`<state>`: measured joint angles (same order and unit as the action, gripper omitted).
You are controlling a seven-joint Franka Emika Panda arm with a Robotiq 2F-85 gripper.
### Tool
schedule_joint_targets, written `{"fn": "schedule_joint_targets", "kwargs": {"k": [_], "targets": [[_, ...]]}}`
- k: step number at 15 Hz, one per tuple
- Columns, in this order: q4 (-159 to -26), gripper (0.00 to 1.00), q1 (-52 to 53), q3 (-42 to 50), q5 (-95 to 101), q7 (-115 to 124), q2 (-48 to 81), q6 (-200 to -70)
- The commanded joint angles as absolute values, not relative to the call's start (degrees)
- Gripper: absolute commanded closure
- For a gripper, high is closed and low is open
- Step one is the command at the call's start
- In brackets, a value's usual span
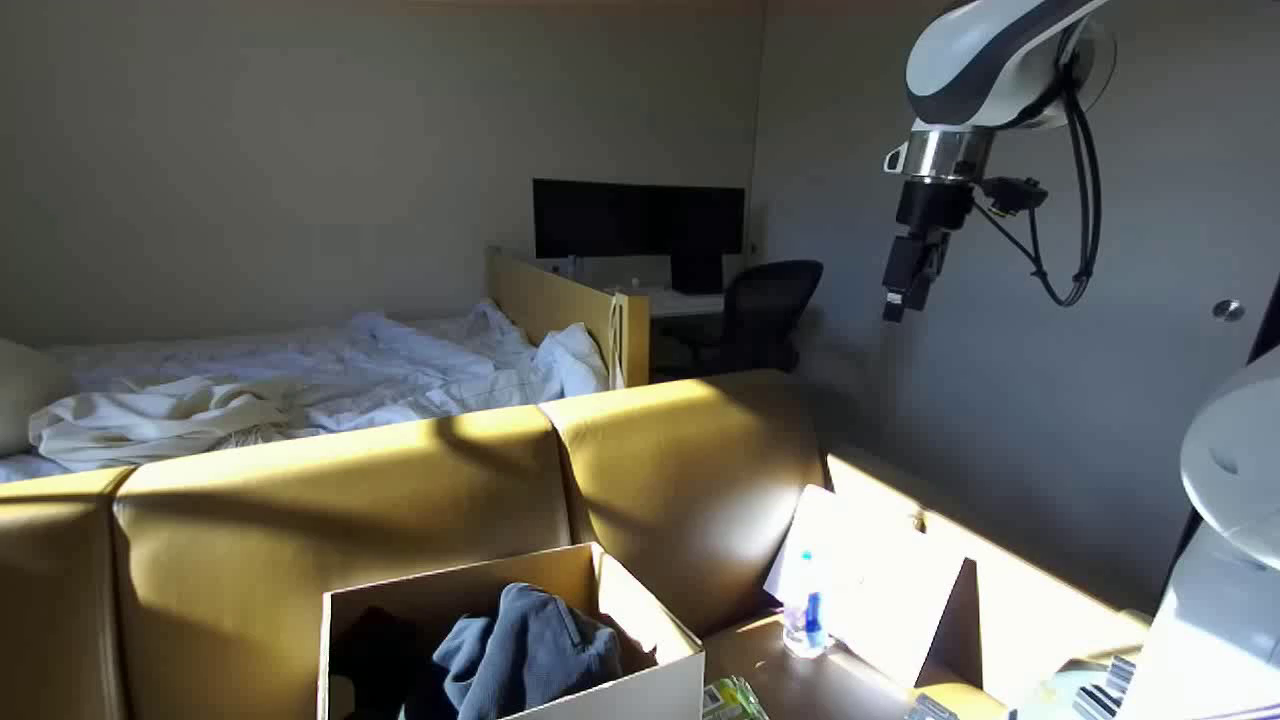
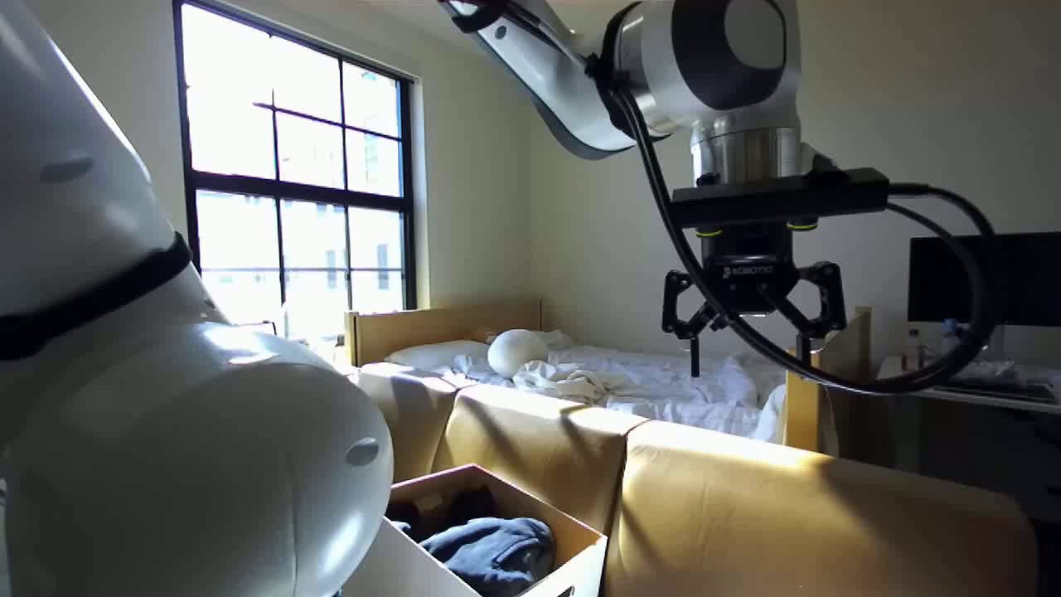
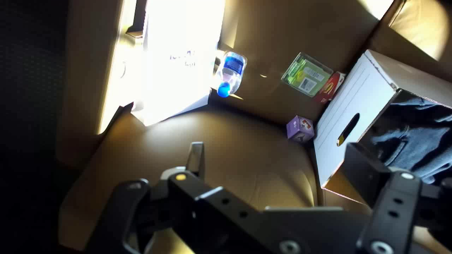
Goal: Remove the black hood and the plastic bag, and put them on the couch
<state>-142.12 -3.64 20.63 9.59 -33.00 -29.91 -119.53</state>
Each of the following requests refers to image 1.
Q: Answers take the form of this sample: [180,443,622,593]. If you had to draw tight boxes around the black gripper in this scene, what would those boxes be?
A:
[882,178,978,324]

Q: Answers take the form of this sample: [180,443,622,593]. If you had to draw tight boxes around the black hooded sweatshirt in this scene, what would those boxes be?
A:
[329,580,625,720]

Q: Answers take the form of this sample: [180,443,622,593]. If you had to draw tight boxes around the tan leather couch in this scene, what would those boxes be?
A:
[0,369,1151,720]

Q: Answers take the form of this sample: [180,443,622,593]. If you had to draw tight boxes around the black office chair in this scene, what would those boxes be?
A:
[716,256,828,377]

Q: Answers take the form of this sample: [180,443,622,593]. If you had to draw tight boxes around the white desk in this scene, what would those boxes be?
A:
[545,253,753,324]

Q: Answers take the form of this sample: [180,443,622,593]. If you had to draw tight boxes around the right open cardboard box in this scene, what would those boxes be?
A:
[759,482,972,692]

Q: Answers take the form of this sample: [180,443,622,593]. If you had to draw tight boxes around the open cardboard box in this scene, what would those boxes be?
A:
[759,482,972,692]
[313,537,710,720]

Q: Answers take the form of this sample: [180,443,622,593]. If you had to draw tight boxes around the black computer monitor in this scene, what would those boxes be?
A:
[534,178,750,296]

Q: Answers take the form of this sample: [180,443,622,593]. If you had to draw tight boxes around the small blue label bottle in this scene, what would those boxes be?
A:
[780,549,833,661]

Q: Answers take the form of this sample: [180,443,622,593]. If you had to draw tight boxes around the white barcode labelled item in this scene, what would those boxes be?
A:
[1014,650,1146,720]

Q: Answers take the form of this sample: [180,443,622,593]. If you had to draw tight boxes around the small green packet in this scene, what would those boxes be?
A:
[699,674,771,720]

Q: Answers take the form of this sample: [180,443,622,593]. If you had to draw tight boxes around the rumpled white bed sheets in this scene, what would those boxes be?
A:
[24,296,611,474]

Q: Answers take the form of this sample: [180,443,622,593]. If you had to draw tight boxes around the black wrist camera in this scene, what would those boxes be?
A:
[989,171,1053,216]

